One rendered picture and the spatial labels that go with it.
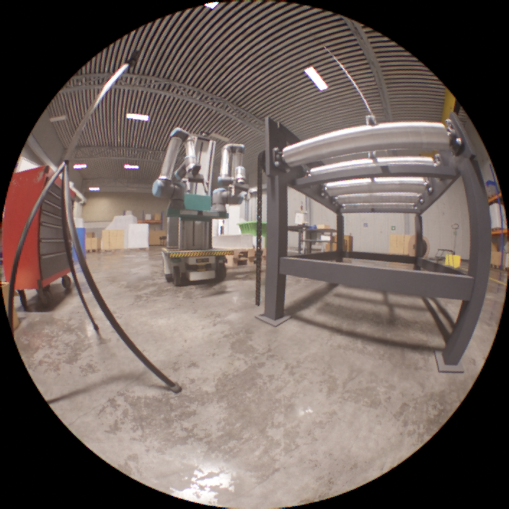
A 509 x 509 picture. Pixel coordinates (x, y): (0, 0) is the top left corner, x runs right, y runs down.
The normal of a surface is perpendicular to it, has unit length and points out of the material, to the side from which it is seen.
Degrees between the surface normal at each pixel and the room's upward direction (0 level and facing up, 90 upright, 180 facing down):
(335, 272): 90
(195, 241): 90
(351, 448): 0
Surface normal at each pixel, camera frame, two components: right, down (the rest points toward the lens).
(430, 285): -0.73, 0.04
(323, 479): 0.01, -1.00
